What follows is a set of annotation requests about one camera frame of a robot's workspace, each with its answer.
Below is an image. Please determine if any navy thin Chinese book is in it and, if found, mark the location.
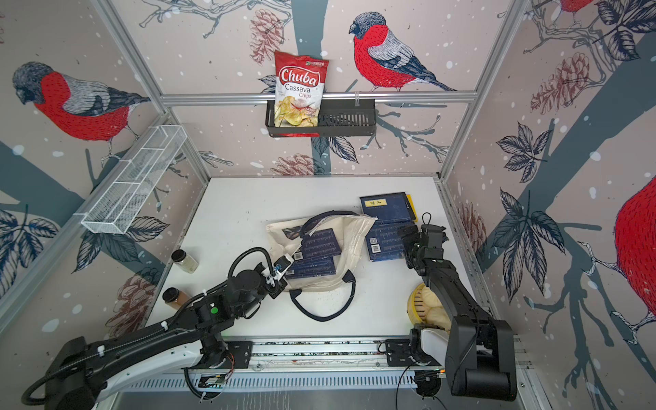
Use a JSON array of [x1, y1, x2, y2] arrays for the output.
[[366, 221, 413, 262]]

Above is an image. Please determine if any cream canvas tote bag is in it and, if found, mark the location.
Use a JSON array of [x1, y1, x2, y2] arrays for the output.
[[266, 210, 377, 322]]

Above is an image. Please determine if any navy Chinese classics book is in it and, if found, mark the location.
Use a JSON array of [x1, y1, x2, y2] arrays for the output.
[[294, 229, 342, 261]]

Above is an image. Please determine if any navy Chinese poetry book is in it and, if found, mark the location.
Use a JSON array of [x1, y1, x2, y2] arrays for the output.
[[285, 257, 336, 278]]

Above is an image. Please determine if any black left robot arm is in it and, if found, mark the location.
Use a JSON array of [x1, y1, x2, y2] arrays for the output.
[[20, 265, 287, 409]]

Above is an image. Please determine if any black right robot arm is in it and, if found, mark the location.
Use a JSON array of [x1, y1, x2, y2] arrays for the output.
[[398, 224, 518, 401]]

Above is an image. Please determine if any red Chuba cassava chips bag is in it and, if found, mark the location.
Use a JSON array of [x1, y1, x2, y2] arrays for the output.
[[273, 51, 329, 127]]

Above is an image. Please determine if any clear spice jar black lid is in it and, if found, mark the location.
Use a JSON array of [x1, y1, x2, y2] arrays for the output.
[[171, 249, 199, 273]]

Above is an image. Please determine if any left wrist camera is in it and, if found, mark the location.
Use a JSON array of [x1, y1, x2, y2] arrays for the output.
[[273, 254, 294, 280]]

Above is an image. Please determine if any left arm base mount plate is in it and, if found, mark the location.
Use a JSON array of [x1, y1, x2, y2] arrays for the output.
[[192, 341, 254, 370]]

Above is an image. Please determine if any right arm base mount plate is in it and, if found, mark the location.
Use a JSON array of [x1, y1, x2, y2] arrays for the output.
[[383, 338, 432, 367]]

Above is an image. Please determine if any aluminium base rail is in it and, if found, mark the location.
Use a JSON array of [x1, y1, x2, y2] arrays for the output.
[[104, 334, 534, 374]]

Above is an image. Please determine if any black wall basket shelf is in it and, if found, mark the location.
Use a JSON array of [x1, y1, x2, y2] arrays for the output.
[[265, 99, 377, 138]]

